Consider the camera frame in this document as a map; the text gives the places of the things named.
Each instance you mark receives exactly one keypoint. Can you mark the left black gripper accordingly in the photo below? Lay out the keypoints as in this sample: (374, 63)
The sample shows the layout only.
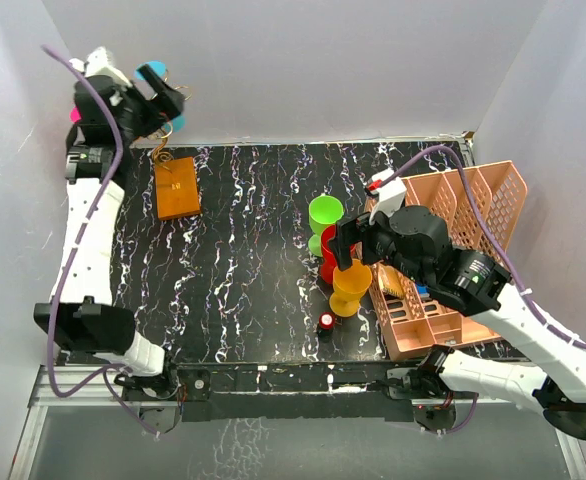
(166, 104)

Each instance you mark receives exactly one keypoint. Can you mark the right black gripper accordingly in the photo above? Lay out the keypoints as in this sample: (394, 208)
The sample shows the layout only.
(356, 230)

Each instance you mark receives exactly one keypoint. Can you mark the green wine glass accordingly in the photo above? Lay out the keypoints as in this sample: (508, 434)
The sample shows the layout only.
(324, 211)

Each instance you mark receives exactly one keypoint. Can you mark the red wine glass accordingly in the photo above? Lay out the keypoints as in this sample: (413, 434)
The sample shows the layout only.
(329, 263)

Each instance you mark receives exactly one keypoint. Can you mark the orange wine glass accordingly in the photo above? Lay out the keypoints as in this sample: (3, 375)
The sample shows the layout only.
(349, 286)

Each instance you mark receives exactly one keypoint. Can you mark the magenta wine glass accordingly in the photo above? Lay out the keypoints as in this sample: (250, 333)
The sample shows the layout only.
(75, 115)

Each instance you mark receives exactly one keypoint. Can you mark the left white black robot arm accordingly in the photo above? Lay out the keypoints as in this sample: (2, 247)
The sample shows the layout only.
(80, 315)

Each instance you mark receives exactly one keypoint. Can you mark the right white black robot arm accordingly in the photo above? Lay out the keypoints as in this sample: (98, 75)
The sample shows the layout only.
(417, 243)

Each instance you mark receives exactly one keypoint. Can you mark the teal wine glass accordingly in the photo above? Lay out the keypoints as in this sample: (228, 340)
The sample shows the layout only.
(164, 110)

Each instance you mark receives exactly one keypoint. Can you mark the orange wooden rack base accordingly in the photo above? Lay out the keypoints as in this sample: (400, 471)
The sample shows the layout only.
(176, 189)

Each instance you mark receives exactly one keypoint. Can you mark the yellow book in organizer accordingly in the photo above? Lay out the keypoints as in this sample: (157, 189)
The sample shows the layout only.
(389, 282)

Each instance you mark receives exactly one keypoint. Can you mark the red black push button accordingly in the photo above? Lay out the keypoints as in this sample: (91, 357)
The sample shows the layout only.
(325, 326)

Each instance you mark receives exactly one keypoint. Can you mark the blue white box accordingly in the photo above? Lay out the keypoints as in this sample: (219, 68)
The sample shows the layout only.
(422, 290)

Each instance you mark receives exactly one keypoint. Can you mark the pink plastic file organizer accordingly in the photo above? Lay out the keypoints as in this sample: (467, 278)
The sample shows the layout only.
(410, 326)

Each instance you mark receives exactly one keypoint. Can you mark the gold wire glass rack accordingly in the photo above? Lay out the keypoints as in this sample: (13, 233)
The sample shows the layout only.
(159, 155)

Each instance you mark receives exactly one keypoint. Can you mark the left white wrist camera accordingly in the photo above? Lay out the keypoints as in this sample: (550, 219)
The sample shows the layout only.
(100, 62)

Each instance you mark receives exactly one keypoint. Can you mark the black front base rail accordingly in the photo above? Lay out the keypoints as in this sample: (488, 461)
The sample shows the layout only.
(308, 390)

